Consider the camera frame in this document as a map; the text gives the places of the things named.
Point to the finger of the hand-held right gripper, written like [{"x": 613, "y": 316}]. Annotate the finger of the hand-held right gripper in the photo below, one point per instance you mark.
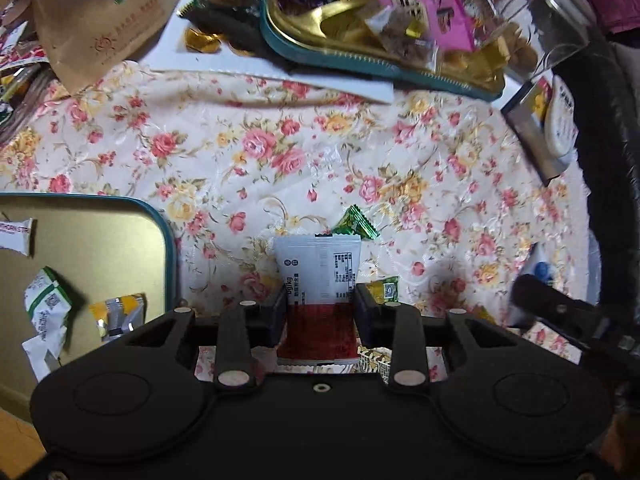
[{"x": 550, "y": 302}]

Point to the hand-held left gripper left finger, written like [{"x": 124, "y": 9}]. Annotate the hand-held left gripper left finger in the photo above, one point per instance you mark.
[{"x": 274, "y": 317}]

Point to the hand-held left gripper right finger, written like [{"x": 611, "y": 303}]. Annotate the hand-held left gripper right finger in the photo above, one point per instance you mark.
[{"x": 366, "y": 317}]

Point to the yellow gold snack packet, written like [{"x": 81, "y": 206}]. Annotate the yellow gold snack packet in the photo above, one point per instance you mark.
[{"x": 385, "y": 291}]

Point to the red and white snack packet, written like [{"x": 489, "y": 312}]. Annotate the red and white snack packet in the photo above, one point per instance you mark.
[{"x": 317, "y": 280}]

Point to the green candy wrapper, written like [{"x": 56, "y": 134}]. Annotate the green candy wrapper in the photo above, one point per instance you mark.
[{"x": 355, "y": 225}]

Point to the silver and yellow snack packet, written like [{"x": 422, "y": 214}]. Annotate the silver and yellow snack packet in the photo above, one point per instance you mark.
[{"x": 117, "y": 315}]

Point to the gold metal tray teal rim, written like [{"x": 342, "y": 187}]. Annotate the gold metal tray teal rim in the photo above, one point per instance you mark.
[{"x": 100, "y": 250}]

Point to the green and white snack packet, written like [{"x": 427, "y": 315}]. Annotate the green and white snack packet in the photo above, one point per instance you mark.
[{"x": 45, "y": 305}]

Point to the plain white snack packet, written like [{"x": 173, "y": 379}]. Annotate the plain white snack packet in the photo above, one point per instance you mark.
[{"x": 40, "y": 355}]

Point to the white snack packet red print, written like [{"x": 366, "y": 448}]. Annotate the white snack packet red print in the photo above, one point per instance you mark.
[{"x": 15, "y": 237}]

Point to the black curved tube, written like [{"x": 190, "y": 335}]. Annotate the black curved tube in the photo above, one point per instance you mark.
[{"x": 605, "y": 160}]

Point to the floral tablecloth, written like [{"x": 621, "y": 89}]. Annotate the floral tablecloth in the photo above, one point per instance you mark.
[{"x": 300, "y": 160}]

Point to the white round container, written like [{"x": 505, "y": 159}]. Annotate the white round container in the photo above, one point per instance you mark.
[{"x": 560, "y": 120}]

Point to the grey box yellow label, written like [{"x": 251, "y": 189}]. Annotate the grey box yellow label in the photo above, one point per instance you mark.
[{"x": 525, "y": 120}]

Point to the white flat board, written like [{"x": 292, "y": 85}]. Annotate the white flat board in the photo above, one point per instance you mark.
[{"x": 280, "y": 72}]

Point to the teal tray gold inside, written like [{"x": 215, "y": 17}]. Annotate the teal tray gold inside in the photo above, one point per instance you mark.
[{"x": 350, "y": 62}]

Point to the clear plastic container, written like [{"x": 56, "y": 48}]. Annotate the clear plastic container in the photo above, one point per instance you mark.
[{"x": 550, "y": 20}]

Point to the gold foil candy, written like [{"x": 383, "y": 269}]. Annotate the gold foil candy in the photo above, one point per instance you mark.
[{"x": 202, "y": 40}]

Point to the dark snack packet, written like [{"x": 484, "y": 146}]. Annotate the dark snack packet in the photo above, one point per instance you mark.
[{"x": 235, "y": 17}]

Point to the heap of wrapped candies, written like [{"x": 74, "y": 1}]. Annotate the heap of wrapped candies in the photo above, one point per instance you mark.
[{"x": 410, "y": 15}]

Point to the brown paper bag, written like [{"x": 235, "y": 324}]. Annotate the brown paper bag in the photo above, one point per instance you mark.
[{"x": 100, "y": 20}]

